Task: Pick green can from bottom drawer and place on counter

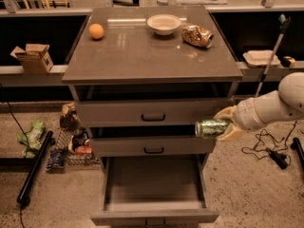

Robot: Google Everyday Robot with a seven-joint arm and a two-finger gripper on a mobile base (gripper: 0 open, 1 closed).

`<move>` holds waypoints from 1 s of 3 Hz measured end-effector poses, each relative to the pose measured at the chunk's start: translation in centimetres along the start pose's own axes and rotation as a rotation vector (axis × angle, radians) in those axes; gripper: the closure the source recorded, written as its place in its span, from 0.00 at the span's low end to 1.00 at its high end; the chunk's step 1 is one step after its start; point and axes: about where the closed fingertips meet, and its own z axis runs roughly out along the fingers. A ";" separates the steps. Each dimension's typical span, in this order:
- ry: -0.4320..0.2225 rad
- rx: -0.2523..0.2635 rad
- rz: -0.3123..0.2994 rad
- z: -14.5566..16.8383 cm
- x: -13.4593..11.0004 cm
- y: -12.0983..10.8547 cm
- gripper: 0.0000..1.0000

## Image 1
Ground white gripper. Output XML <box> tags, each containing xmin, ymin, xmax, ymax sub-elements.
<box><xmin>214</xmin><ymin>98</ymin><xmax>263</xmax><ymax>142</ymax></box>

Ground green soda can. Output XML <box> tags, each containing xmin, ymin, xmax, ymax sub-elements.
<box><xmin>195</xmin><ymin>119</ymin><xmax>231</xmax><ymax>139</ymax></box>

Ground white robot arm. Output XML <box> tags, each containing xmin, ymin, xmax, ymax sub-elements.
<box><xmin>215</xmin><ymin>72</ymin><xmax>304</xmax><ymax>141</ymax></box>

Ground grey top drawer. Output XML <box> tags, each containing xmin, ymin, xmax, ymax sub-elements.
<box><xmin>75</xmin><ymin>99</ymin><xmax>233</xmax><ymax>127</ymax></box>

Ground grey drawer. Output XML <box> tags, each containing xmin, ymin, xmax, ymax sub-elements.
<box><xmin>91</xmin><ymin>155</ymin><xmax>219</xmax><ymax>228</ymax></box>
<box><xmin>90</xmin><ymin>136</ymin><xmax>216</xmax><ymax>157</ymax></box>
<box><xmin>75</xmin><ymin>99</ymin><xmax>233</xmax><ymax>127</ymax></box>

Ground grey middle drawer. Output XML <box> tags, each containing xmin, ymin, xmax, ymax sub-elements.
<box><xmin>90</xmin><ymin>136</ymin><xmax>216</xmax><ymax>157</ymax></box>

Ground crushed brown snack can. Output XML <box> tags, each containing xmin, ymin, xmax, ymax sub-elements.
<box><xmin>181</xmin><ymin>24</ymin><xmax>213</xmax><ymax>48</ymax></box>

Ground grey bottom drawer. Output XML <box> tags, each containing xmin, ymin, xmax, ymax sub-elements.
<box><xmin>91</xmin><ymin>155</ymin><xmax>219</xmax><ymax>228</ymax></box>

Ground grey drawer cabinet with counter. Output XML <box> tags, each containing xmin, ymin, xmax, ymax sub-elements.
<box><xmin>62</xmin><ymin>5</ymin><xmax>244</xmax><ymax>163</ymax></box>

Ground black floor bar right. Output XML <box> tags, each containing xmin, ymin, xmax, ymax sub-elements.
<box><xmin>291</xmin><ymin>138</ymin><xmax>304</xmax><ymax>169</ymax></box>

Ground black floor bar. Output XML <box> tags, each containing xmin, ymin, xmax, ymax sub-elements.
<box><xmin>291</xmin><ymin>138</ymin><xmax>304</xmax><ymax>169</ymax></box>
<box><xmin>17</xmin><ymin>131</ymin><xmax>53</xmax><ymax>207</ymax></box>

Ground white styrofoam tray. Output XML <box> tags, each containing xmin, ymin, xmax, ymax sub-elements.
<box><xmin>243</xmin><ymin>50</ymin><xmax>280</xmax><ymax>67</ymax></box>

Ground small yellow black object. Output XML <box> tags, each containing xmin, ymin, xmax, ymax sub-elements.
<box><xmin>282</xmin><ymin>56</ymin><xmax>295</xmax><ymax>67</ymax></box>

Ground reacher grabber tool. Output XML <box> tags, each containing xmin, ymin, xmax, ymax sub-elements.
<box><xmin>255</xmin><ymin>14</ymin><xmax>291</xmax><ymax>97</ymax></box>

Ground white bowl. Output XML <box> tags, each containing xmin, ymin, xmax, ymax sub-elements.
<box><xmin>146</xmin><ymin>14</ymin><xmax>181</xmax><ymax>36</ymax></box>

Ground red and dark snack bags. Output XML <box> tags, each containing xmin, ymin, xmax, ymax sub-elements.
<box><xmin>68</xmin><ymin>128</ymin><xmax>92</xmax><ymax>155</ymax></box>

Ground brown snack bag on floor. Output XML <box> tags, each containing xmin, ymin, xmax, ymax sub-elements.
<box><xmin>60</xmin><ymin>103</ymin><xmax>80</xmax><ymax>131</ymax></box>

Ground orange fruit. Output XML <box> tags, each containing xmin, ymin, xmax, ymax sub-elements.
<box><xmin>88</xmin><ymin>24</ymin><xmax>104</xmax><ymax>40</ymax></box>

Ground blue snack packet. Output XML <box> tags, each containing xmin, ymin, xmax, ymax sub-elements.
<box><xmin>47</xmin><ymin>150</ymin><xmax>65</xmax><ymax>170</ymax></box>

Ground green chip bag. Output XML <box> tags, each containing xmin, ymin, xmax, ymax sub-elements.
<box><xmin>17</xmin><ymin>120</ymin><xmax>46</xmax><ymax>159</ymax></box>

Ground cardboard box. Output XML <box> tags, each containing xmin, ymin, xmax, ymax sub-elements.
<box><xmin>10</xmin><ymin>44</ymin><xmax>53</xmax><ymax>74</ymax></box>

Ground black floor bar left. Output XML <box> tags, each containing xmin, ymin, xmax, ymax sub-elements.
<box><xmin>17</xmin><ymin>131</ymin><xmax>53</xmax><ymax>207</ymax></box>

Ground black power adapter with cable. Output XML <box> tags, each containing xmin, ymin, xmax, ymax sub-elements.
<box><xmin>241</xmin><ymin>121</ymin><xmax>300</xmax><ymax>170</ymax></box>

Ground wire basket on floor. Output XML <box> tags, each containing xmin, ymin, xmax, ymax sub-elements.
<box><xmin>53</xmin><ymin>128</ymin><xmax>99</xmax><ymax>166</ymax></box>

